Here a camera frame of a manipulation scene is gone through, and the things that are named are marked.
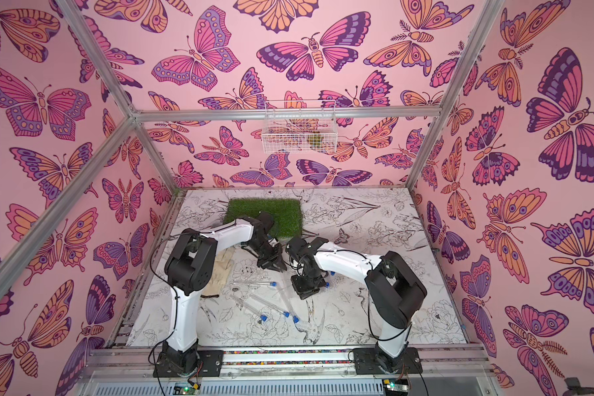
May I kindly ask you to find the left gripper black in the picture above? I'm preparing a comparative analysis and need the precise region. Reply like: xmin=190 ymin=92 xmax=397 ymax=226
xmin=248 ymin=240 xmax=290 ymax=273

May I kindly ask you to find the test tube blue stopper two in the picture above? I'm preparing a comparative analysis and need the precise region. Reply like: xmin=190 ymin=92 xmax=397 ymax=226
xmin=278 ymin=286 xmax=300 ymax=323

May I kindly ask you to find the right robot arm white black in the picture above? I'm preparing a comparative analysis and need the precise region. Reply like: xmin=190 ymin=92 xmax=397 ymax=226
xmin=285 ymin=237 xmax=427 ymax=373

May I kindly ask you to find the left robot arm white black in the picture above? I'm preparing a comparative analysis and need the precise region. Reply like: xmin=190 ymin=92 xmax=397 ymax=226
xmin=153 ymin=211 xmax=286 ymax=379

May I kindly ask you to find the beige work glove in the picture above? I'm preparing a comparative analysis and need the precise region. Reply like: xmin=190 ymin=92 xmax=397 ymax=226
xmin=202 ymin=247 xmax=235 ymax=298

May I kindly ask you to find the green artificial grass mat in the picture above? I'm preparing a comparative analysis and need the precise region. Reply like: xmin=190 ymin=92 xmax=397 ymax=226
xmin=224 ymin=198 xmax=304 ymax=239

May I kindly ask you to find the white wire basket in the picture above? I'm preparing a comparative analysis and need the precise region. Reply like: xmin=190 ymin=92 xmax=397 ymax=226
xmin=260 ymin=100 xmax=338 ymax=155

